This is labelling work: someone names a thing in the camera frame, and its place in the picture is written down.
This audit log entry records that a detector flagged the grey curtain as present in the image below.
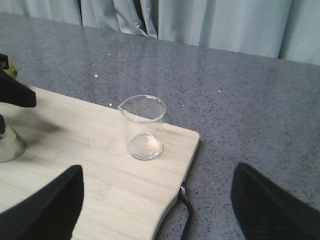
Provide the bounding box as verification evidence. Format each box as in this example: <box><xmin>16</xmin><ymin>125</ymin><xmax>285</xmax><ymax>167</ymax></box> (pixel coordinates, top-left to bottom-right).
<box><xmin>0</xmin><ymin>0</ymin><xmax>320</xmax><ymax>65</ymax></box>

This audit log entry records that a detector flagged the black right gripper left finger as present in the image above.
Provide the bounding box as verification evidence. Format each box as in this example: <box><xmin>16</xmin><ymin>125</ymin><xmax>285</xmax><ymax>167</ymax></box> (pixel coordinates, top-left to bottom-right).
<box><xmin>0</xmin><ymin>165</ymin><xmax>84</xmax><ymax>240</ymax></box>

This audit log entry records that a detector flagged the small glass beaker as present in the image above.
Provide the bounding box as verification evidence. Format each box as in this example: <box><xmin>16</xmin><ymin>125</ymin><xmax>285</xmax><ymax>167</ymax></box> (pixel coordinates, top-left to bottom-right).
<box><xmin>118</xmin><ymin>94</ymin><xmax>166</xmax><ymax>161</ymax></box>

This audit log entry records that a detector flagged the steel double jigger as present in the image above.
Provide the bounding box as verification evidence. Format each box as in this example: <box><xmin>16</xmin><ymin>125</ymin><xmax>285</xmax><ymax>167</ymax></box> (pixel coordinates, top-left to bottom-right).
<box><xmin>0</xmin><ymin>115</ymin><xmax>27</xmax><ymax>163</ymax></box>

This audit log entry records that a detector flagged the black board strap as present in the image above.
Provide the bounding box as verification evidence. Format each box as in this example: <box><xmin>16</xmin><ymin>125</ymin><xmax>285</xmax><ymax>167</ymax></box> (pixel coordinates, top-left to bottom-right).
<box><xmin>179</xmin><ymin>183</ymin><xmax>194</xmax><ymax>240</ymax></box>

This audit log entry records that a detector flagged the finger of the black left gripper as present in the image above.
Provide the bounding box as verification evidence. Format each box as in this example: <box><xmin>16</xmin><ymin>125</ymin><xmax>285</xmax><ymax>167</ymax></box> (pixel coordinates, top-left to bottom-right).
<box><xmin>0</xmin><ymin>53</ymin><xmax>37</xmax><ymax>108</ymax></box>

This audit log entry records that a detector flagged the wooden cutting board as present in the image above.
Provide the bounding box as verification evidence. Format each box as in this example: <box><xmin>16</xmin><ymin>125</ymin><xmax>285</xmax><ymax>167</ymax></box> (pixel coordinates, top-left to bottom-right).
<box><xmin>0</xmin><ymin>88</ymin><xmax>200</xmax><ymax>240</ymax></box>

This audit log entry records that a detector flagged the yellow lemon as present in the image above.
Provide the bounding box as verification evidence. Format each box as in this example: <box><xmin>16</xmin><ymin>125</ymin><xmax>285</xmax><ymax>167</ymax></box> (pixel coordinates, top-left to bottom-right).
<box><xmin>4</xmin><ymin>59</ymin><xmax>18</xmax><ymax>80</ymax></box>

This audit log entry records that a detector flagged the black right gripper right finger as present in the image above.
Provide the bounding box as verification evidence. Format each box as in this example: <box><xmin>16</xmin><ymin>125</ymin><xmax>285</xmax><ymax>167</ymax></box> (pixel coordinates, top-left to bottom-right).
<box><xmin>230</xmin><ymin>162</ymin><xmax>320</xmax><ymax>240</ymax></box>

